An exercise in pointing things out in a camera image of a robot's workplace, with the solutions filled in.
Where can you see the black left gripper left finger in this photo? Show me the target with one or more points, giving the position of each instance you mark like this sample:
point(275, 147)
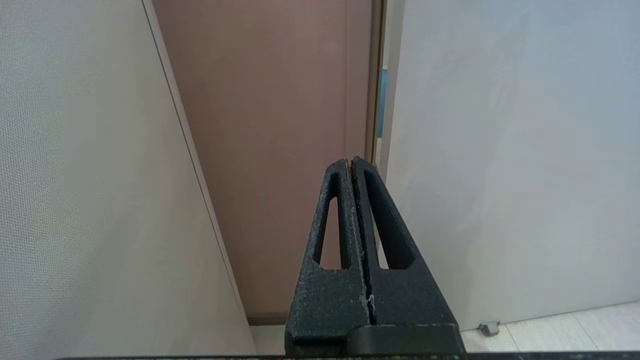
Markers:
point(325, 300)

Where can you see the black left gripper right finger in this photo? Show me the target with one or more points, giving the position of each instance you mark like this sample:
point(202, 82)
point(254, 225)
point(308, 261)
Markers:
point(410, 300)

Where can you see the grey floor door stop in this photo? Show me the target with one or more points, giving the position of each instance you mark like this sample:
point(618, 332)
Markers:
point(490, 328)

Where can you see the white room door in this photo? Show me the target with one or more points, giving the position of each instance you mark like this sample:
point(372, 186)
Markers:
point(500, 150)

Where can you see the dark skirting board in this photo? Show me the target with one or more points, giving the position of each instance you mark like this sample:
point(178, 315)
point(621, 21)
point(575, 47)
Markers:
point(267, 318)

